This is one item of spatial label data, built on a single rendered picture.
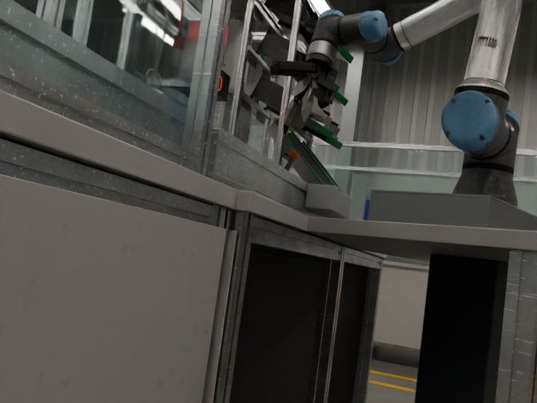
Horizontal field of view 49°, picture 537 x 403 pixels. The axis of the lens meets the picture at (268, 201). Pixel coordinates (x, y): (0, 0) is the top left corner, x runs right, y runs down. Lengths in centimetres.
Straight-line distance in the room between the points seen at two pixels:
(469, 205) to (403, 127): 921
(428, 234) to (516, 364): 24
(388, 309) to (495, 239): 455
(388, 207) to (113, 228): 87
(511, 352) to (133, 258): 59
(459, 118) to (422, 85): 931
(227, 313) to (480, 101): 72
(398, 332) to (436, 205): 422
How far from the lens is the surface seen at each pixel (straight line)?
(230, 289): 87
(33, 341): 54
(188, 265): 75
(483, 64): 137
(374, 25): 154
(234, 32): 308
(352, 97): 963
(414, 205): 133
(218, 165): 94
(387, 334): 551
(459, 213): 128
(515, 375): 98
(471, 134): 131
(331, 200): 140
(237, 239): 87
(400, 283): 547
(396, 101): 1062
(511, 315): 97
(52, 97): 55
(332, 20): 160
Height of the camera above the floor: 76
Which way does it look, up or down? 6 degrees up
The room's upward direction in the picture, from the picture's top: 8 degrees clockwise
